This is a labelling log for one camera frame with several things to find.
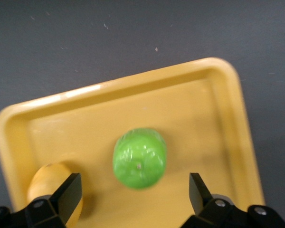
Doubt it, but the green toy pepper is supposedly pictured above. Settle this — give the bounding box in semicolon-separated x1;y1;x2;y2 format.
112;127;168;190

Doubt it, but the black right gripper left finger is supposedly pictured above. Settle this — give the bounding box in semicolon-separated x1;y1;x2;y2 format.
0;172;83;228

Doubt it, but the yellow toy lemon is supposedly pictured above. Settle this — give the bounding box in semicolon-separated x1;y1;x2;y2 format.
27;161;84;226

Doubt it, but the yellow plastic tray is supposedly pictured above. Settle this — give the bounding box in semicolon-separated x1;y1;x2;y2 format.
0;57;266;228

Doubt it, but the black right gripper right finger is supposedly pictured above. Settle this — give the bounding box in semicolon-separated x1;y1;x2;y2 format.
180;172;285;228

